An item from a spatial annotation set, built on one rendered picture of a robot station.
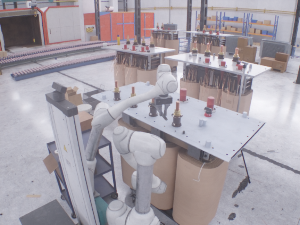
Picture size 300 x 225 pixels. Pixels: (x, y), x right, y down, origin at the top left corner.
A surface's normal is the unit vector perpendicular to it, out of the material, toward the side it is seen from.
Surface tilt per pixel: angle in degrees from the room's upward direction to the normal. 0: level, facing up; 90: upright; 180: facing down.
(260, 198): 0
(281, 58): 90
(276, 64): 90
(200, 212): 90
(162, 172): 90
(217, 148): 0
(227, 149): 0
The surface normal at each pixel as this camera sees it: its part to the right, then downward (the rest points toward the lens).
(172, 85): 0.29, 0.33
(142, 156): -0.32, 0.33
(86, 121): 0.70, 0.30
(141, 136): -0.14, -0.66
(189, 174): -0.71, 0.29
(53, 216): 0.00, -0.91
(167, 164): -0.05, 0.42
